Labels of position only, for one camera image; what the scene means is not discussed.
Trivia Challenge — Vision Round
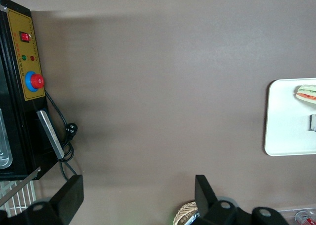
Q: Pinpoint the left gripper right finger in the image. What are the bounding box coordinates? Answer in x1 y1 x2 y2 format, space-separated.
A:
194 174 290 225

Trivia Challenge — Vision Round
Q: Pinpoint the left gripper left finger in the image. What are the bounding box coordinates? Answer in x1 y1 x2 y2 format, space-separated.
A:
0 174 84 225

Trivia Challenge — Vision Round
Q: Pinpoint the beige plastic tray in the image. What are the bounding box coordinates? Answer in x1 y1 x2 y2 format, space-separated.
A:
264 78 316 157

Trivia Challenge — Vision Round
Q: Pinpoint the oval light wicker basket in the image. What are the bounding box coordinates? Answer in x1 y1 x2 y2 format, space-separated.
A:
174 201 200 225

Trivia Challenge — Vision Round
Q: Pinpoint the clear acrylic bottle rack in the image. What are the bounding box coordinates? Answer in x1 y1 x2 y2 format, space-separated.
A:
278 206 316 225

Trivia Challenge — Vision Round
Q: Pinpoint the foil container in machine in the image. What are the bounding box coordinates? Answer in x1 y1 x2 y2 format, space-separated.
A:
0 108 13 170

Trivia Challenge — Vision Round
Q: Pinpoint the black sealing machine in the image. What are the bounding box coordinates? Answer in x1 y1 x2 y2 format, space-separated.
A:
0 0 65 182

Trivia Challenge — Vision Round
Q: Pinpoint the red cola bottle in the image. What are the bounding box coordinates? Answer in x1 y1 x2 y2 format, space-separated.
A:
295 210 316 225

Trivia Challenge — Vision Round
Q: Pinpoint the red emergency stop button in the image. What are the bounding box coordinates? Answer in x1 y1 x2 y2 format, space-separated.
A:
25 71 45 92

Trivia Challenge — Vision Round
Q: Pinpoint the wrapped triangle sandwich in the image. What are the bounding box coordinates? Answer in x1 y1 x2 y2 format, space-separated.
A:
293 84 316 105

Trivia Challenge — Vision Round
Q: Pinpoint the white wire basket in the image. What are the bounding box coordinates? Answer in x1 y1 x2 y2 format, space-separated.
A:
0 179 38 217

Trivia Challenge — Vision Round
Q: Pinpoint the black power cable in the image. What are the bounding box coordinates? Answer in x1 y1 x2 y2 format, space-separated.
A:
44 90 80 182

